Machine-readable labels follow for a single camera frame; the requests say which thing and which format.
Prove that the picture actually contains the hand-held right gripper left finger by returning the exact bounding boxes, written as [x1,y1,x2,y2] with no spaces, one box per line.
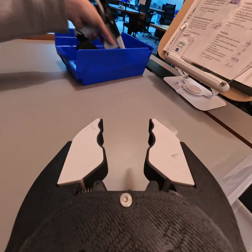
[57,118,109,190]

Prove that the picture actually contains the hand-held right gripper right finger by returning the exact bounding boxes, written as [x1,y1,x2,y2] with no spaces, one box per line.
[144,118,195,192]

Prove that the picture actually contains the blue plastic bin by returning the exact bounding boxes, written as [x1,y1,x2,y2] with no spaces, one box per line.
[55,30,154,85]

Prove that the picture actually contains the black wedge-shaped USB hub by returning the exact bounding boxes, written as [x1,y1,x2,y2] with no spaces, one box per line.
[76,38,99,50]

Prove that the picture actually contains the person's left forearm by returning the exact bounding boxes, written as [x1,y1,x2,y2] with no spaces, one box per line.
[0,0,69,43]

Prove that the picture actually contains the white desk orange edge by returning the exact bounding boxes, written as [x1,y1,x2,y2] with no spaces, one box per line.
[20,33,56,41]

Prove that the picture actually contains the person's left hand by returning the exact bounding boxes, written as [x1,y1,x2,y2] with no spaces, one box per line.
[65,0,116,46]

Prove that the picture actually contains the wooden table black legs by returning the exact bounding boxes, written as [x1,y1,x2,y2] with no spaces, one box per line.
[150,23,170,38]
[109,3,147,35]

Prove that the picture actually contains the black office chair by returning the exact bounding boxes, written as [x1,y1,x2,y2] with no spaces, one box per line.
[160,3,176,25]

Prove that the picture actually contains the small white wipe packet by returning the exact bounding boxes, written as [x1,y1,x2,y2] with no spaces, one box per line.
[174,37,194,54]

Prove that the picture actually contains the wooden document stand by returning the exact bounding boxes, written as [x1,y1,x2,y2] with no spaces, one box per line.
[157,0,252,111]

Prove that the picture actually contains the printed instruction sheet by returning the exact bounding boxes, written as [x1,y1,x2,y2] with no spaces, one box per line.
[165,0,252,88]

